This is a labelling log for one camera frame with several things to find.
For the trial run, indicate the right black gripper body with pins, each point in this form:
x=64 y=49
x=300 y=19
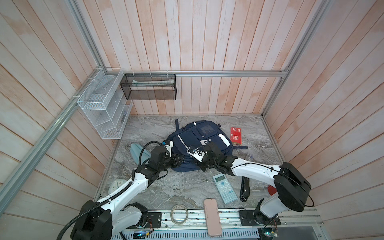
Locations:
x=206 y=161

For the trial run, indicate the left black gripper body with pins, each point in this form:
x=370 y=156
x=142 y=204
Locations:
x=168 y=162

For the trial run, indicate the navy blue student backpack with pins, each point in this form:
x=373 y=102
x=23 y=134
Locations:
x=193 y=137

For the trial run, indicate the red card box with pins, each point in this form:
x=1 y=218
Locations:
x=236 y=136

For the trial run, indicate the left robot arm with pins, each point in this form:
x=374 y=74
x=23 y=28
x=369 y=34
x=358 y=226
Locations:
x=107 y=217

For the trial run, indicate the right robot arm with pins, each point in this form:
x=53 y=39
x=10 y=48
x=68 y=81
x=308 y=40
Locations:
x=293 y=190

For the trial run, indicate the light blue calculator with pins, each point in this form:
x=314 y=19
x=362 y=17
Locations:
x=225 y=189

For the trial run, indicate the black stapler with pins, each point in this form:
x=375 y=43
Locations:
x=245 y=189

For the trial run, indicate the mint alarm clock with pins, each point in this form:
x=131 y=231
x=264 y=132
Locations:
x=115 y=185

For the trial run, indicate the clear tape roll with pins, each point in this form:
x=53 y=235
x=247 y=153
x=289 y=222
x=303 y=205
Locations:
x=179 y=214

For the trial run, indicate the red pen holder cup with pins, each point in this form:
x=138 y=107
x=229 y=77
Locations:
x=271 y=190

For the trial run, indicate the pink pencil case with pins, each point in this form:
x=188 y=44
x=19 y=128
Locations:
x=212 y=218

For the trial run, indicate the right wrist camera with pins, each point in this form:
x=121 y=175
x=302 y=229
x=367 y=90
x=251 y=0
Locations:
x=196 y=153

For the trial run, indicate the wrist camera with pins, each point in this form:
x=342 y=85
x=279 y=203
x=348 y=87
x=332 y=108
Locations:
x=196 y=153
x=168 y=145

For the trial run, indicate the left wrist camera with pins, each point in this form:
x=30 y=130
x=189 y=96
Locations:
x=168 y=145

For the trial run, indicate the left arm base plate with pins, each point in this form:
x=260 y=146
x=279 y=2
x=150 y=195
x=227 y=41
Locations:
x=153 y=219

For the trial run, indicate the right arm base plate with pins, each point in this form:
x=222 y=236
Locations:
x=248 y=218

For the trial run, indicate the black mesh wall basket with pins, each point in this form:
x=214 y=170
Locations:
x=149 y=87

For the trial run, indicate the white wire mesh shelf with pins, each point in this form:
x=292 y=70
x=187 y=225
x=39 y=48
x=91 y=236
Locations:
x=104 y=103

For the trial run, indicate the aluminium mounting rail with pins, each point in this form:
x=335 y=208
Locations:
x=305 y=225

